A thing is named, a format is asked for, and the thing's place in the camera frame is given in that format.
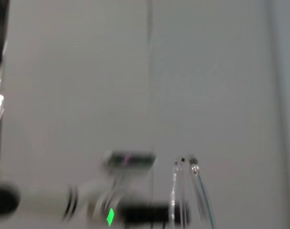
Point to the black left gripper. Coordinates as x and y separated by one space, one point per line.
147 213

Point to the clear white plastic glasses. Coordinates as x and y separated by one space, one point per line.
174 181

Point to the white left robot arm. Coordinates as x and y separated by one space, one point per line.
46 201

